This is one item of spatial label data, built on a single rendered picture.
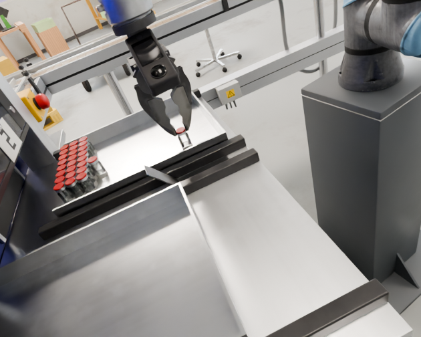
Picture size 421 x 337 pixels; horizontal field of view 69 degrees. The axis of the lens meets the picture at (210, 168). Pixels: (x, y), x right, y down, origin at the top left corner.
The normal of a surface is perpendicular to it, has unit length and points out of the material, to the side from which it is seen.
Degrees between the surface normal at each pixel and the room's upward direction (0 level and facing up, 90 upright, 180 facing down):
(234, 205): 0
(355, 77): 72
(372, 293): 0
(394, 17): 95
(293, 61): 90
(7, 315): 0
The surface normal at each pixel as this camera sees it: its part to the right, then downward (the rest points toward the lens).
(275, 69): 0.32, 0.51
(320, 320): -0.29, -0.75
